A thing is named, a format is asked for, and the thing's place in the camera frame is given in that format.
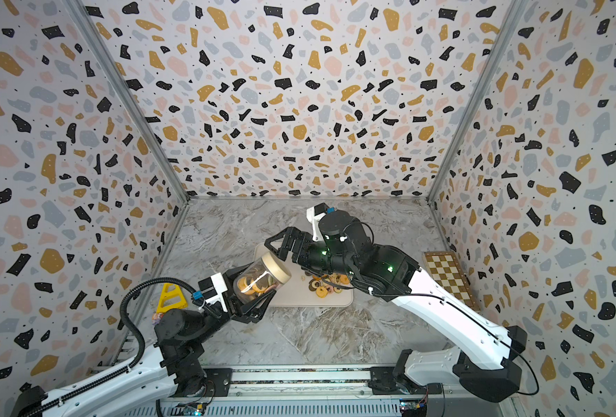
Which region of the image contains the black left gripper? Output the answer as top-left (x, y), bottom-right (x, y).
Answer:
top-left (190, 265), bottom-right (270, 348)

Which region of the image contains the jar with beige lid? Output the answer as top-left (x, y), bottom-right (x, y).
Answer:
top-left (232, 252), bottom-right (291, 303)

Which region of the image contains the yellow flower cookie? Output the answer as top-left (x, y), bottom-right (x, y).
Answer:
top-left (316, 287), bottom-right (330, 298)

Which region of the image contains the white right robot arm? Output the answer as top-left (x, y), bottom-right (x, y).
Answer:
top-left (264, 204), bottom-right (528, 403)

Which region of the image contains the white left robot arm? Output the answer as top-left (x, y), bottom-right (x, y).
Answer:
top-left (12, 303), bottom-right (232, 416)

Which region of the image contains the beige plastic tray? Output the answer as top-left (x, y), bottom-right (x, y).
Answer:
top-left (254, 244), bottom-right (354, 308)

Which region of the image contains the yellow plastic triangle toy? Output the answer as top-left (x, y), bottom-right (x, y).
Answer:
top-left (156, 283), bottom-right (189, 314)

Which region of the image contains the small colourful wrapped toy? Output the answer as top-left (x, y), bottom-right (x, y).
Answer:
top-left (151, 313), bottom-right (164, 326)

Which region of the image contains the wooden chessboard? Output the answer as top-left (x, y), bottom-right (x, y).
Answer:
top-left (424, 251), bottom-right (481, 312)

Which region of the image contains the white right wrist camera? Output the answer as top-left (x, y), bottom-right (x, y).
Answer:
top-left (306, 203), bottom-right (335, 242)

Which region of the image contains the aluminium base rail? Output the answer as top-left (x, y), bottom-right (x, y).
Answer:
top-left (72, 364), bottom-right (523, 417)

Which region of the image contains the black corrugated cable hose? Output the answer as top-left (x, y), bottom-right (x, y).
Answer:
top-left (18, 277), bottom-right (200, 417)

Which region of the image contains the metal corner post left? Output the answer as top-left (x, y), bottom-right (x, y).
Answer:
top-left (63, 1), bottom-right (190, 204)

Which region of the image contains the metal corner post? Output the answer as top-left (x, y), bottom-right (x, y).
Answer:
top-left (63, 1), bottom-right (190, 204)
top-left (427, 0), bottom-right (528, 205)

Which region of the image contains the metal corner post right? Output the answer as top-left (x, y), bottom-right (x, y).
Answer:
top-left (427, 0), bottom-right (528, 205)

